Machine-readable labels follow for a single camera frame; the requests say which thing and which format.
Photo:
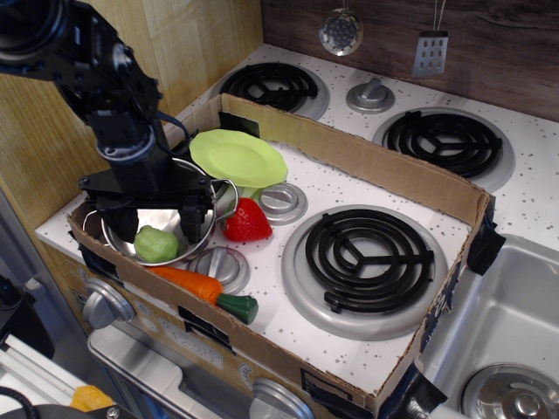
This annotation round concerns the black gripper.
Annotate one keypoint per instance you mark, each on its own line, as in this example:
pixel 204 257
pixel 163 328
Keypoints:
pixel 152 178

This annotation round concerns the light green toy broccoli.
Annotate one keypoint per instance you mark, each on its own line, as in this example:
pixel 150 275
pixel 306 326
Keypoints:
pixel 155 246

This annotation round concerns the silver metal pan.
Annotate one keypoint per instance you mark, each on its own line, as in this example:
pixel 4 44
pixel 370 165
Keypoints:
pixel 161 219

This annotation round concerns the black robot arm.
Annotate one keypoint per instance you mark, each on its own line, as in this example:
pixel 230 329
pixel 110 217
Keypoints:
pixel 71 45

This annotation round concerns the silver stove knob lower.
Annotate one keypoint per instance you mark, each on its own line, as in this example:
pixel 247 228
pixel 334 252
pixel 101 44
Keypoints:
pixel 227 265

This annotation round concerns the silver stove knob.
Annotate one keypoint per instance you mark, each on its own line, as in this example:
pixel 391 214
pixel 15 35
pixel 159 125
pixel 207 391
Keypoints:
pixel 227 265
pixel 369 98
pixel 283 203

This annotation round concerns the red toy strawberry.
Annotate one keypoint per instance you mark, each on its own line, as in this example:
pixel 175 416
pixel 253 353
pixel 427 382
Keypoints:
pixel 247 224

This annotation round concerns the silver front oven knob left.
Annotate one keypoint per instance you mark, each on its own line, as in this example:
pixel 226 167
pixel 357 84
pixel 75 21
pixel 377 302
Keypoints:
pixel 105 305

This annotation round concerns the silver oven knob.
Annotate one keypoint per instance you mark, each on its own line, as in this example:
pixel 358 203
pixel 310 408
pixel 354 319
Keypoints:
pixel 105 305
pixel 271 400

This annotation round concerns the light green plastic plate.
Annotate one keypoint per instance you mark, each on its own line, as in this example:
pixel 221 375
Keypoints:
pixel 243 158

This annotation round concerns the orange toy carrot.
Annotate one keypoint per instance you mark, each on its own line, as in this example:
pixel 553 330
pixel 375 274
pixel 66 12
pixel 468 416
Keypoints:
pixel 244 308

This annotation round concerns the silver stove knob upper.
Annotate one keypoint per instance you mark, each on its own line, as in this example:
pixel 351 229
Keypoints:
pixel 283 203

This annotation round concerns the cardboard fence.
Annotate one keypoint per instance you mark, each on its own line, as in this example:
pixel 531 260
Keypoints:
pixel 335 169

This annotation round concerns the back left black burner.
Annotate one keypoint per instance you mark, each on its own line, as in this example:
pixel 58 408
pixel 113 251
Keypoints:
pixel 290 88

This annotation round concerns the black burner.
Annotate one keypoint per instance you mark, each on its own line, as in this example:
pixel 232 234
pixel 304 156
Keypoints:
pixel 361 272
pixel 290 88
pixel 461 142

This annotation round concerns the orange yellow object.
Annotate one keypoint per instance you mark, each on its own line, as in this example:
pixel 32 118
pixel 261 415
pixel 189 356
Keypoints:
pixel 88 398

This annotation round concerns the silver front oven knob right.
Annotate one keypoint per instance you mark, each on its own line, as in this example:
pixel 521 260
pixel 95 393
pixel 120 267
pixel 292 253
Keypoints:
pixel 271 400

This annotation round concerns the front right black burner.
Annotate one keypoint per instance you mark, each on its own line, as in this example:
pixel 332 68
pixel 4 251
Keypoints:
pixel 361 272

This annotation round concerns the silver back stove knob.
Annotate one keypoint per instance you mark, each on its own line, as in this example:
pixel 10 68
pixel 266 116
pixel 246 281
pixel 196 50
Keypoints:
pixel 369 98

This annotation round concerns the hanging silver strainer ladle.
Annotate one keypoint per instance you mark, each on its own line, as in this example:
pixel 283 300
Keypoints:
pixel 341 31

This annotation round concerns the back right black burner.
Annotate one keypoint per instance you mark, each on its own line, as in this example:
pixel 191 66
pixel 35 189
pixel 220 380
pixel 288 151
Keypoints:
pixel 461 142

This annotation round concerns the hanging silver spatula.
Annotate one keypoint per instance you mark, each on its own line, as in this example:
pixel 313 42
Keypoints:
pixel 431 48

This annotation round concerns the silver sink basin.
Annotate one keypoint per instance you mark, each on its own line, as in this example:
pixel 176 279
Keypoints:
pixel 508 315

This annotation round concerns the silver sink drain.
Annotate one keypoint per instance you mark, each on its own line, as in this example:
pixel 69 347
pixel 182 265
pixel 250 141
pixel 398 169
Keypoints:
pixel 509 391

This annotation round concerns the silver oven door handle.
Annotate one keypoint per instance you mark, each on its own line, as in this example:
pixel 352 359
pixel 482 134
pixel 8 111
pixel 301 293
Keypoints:
pixel 156 379

